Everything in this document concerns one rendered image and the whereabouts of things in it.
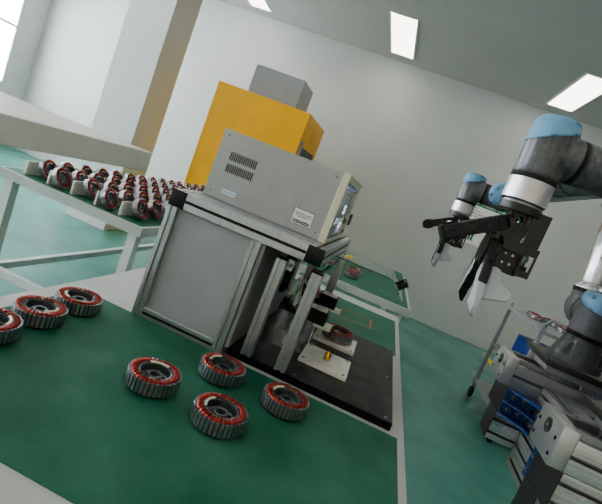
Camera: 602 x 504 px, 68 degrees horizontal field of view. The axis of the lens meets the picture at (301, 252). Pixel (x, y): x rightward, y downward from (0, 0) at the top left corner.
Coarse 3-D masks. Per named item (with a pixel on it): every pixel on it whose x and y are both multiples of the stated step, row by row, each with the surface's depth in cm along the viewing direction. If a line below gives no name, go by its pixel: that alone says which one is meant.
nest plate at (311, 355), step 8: (304, 352) 136; (312, 352) 138; (320, 352) 141; (304, 360) 131; (312, 360) 132; (320, 360) 134; (336, 360) 139; (344, 360) 142; (320, 368) 130; (328, 368) 131; (336, 368) 133; (344, 368) 136; (336, 376) 129; (344, 376) 129
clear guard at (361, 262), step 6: (342, 252) 168; (348, 252) 175; (342, 258) 153; (348, 258) 157; (354, 258) 164; (360, 258) 171; (360, 264) 154; (366, 264) 160; (372, 264) 167; (372, 270) 151; (378, 270) 157; (384, 270) 163; (390, 270) 170; (384, 276) 150; (390, 276) 153; (396, 282) 159; (396, 288) 150; (402, 300) 150
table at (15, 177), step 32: (64, 192) 236; (96, 192) 247; (128, 192) 250; (160, 192) 317; (0, 224) 246; (128, 224) 227; (160, 224) 250; (64, 256) 307; (96, 256) 342; (128, 256) 232; (32, 288) 246
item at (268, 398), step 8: (272, 384) 106; (280, 384) 108; (288, 384) 110; (264, 392) 103; (272, 392) 103; (280, 392) 108; (288, 392) 108; (296, 392) 108; (264, 400) 102; (272, 400) 100; (280, 400) 100; (288, 400) 104; (296, 400) 107; (304, 400) 105; (272, 408) 100; (280, 408) 99; (288, 408) 99; (296, 408) 101; (304, 408) 102; (280, 416) 100; (288, 416) 100; (296, 416) 101; (304, 416) 103
